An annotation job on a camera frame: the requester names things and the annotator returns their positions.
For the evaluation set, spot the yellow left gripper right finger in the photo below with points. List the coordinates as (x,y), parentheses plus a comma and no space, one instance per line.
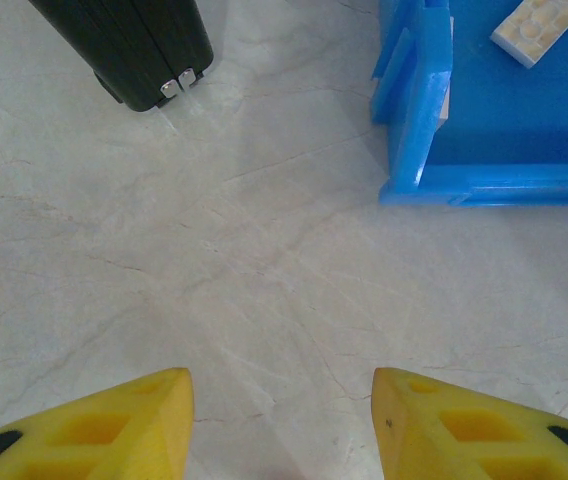
(464,435)

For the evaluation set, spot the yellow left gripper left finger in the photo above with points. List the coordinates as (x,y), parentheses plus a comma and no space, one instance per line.
(89,435)

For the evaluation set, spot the white two-by-four lego brick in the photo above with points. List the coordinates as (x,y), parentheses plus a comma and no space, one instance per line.
(534,30)

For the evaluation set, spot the blue three-compartment bin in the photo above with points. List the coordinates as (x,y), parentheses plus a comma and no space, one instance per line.
(504,125)

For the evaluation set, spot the black hard case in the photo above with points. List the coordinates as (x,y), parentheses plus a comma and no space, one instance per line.
(134,45)

